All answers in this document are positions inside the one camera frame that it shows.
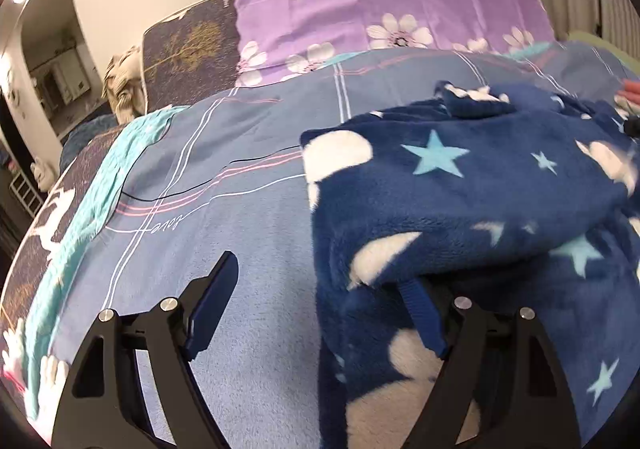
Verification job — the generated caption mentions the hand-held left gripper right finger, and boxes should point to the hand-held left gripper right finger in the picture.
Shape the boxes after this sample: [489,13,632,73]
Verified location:
[400,278,582,449]

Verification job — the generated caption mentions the cream stuffed toy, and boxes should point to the cream stuffed toy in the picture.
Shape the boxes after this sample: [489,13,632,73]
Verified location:
[101,45,147,124]

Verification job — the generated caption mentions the pink folded clothes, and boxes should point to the pink folded clothes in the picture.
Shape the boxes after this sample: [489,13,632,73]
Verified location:
[614,79,640,116]

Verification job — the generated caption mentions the white cat figurine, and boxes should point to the white cat figurine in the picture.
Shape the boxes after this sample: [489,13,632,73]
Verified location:
[30,156,57,191]

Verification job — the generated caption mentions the white pleated curtain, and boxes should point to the white pleated curtain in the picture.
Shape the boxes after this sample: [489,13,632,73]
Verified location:
[520,0,640,80]

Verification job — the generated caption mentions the light green cloth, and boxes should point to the light green cloth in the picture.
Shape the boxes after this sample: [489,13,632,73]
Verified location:
[567,29,631,62]

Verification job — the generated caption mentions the dark tree-print pillow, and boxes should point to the dark tree-print pillow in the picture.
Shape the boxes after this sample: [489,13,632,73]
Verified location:
[141,0,241,117]

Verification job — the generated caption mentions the white grid rack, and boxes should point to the white grid rack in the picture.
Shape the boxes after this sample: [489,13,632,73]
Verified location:
[9,173,42,217]

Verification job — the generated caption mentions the dark white-print bed sheet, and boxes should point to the dark white-print bed sheet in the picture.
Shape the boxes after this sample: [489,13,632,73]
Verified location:
[0,114,126,435]

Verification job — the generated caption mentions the arched doorway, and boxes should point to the arched doorway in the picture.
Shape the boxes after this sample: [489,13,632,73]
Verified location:
[0,0,108,140]

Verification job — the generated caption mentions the navy star-print fleece garment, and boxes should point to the navy star-print fleece garment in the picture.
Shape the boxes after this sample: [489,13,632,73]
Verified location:
[300,79,640,449]

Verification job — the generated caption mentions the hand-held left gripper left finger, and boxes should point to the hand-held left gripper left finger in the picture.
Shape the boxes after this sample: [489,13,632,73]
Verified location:
[52,251,239,449]

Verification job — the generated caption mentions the blue-grey striped bed cover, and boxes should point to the blue-grey striped bed cover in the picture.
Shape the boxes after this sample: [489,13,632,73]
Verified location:
[20,46,640,449]

